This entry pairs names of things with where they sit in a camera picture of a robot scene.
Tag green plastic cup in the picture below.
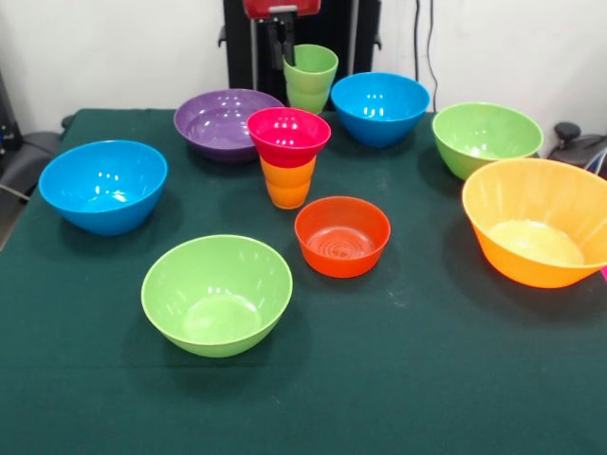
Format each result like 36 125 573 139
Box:
283 44 340 116

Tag red-orange plastic bowl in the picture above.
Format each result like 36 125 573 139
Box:
294 195 392 279

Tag green plastic bowl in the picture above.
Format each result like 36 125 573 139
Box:
432 101 544 181
140 234 294 358

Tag large orange plastic bowl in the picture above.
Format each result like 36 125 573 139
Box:
462 157 607 289

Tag blue plastic bowl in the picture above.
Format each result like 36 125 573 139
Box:
38 139 168 237
330 71 432 149

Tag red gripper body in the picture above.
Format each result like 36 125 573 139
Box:
242 0 323 23

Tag black wall cable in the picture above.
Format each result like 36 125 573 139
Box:
413 0 424 82
426 0 440 114

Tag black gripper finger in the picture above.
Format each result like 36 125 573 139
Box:
282 17 299 66
264 19 285 71

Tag dark green table cloth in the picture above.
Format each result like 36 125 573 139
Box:
0 108 607 455

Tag dark grey chair base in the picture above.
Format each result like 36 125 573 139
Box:
0 130 63 200
547 121 607 179

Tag orange plastic cup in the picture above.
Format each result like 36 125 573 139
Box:
259 155 318 210

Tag pink plastic bowl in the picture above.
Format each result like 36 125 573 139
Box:
246 106 332 169

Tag purple plastic bowl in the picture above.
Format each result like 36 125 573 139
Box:
173 88 285 165

